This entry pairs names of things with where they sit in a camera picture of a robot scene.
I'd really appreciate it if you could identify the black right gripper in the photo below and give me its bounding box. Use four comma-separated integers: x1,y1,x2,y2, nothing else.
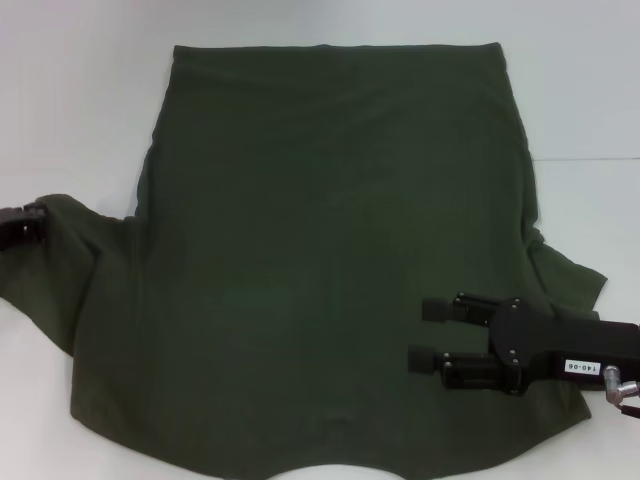
408,292,640,397

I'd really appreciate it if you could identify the dark green shirt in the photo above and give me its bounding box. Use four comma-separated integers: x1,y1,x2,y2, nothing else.
0,42,609,480

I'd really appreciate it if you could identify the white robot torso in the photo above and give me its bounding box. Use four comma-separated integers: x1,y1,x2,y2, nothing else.
278,464,366,480

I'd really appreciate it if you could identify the right gripper cable with plug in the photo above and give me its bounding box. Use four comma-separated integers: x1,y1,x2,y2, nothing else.
603,364,640,419

